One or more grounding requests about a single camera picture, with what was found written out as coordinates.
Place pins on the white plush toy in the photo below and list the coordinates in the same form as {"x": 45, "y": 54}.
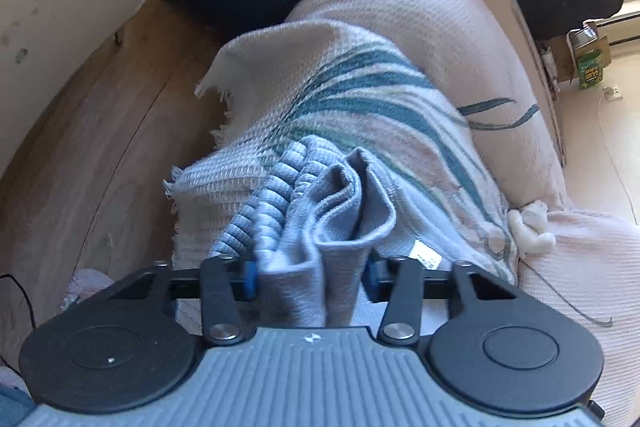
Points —
{"x": 530, "y": 232}

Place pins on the light blue knit garment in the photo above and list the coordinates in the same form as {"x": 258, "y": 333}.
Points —
{"x": 320, "y": 227}

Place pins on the green box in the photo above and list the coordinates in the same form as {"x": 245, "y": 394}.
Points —
{"x": 590, "y": 72}

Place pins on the white coffee table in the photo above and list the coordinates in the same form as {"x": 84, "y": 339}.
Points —
{"x": 50, "y": 7}

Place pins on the white wall charger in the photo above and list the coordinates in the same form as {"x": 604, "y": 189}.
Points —
{"x": 611, "y": 92}

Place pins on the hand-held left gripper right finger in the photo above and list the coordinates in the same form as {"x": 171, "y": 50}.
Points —
{"x": 369, "y": 279}

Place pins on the pink fluffy slipper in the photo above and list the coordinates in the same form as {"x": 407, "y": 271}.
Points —
{"x": 85, "y": 284}

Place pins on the cardboard box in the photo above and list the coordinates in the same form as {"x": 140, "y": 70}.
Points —
{"x": 597, "y": 38}

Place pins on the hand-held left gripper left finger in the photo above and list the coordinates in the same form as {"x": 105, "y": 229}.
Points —
{"x": 251, "y": 279}

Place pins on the person's jeans leg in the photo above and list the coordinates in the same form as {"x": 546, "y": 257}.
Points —
{"x": 12, "y": 407}

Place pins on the fringed teal-striped blanket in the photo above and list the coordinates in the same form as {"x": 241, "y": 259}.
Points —
{"x": 350, "y": 82}

